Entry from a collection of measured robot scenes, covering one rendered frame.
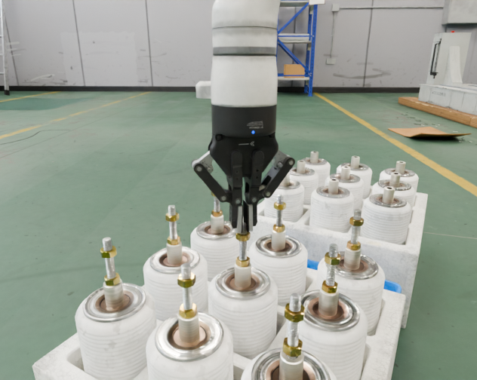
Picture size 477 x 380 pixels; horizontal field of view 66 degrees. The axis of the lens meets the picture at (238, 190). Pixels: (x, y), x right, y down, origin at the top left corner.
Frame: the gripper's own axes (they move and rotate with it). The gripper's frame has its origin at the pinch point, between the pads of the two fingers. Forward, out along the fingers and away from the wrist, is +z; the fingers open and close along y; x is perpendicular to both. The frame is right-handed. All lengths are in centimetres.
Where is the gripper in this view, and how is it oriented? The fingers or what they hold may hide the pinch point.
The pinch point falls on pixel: (243, 216)
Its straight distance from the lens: 46.9
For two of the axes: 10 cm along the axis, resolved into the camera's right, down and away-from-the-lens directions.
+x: -2.6, -3.2, 9.1
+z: 0.0, 9.4, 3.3
